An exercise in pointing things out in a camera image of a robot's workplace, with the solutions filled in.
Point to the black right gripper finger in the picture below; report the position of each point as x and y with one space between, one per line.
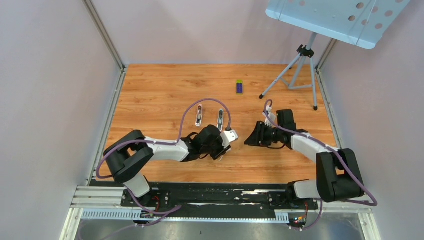
254 140
258 130

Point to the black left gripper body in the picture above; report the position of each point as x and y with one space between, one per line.
216 150

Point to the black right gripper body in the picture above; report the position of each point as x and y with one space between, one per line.
273 135

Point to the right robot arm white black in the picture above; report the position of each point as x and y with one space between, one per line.
338 177

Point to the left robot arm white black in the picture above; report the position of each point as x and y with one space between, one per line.
126 158

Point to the purple green small block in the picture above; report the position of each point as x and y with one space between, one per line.
239 87

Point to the grey tripod stand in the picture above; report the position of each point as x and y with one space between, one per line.
303 52

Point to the light blue perforated tray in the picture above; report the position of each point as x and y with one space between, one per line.
361 23

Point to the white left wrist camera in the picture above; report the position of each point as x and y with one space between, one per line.
228 136

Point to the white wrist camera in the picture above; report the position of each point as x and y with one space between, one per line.
228 136
269 118

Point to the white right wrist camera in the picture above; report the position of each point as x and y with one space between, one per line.
269 118

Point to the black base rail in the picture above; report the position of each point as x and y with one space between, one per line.
194 202

